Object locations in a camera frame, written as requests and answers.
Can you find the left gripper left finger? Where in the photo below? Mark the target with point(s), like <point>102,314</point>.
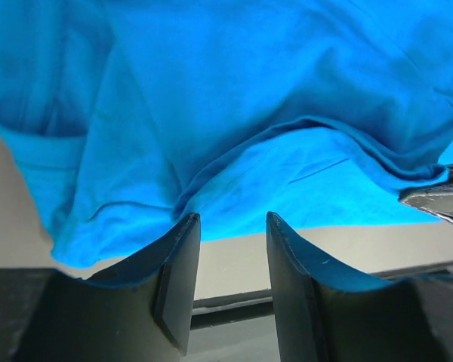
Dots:
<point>139,309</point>

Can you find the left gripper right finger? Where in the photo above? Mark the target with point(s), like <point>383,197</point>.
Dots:
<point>326,310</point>

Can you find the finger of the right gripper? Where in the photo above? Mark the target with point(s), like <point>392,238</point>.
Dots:
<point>435,200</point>

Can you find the blue t shirt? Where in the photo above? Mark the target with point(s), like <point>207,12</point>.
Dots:
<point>125,116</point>

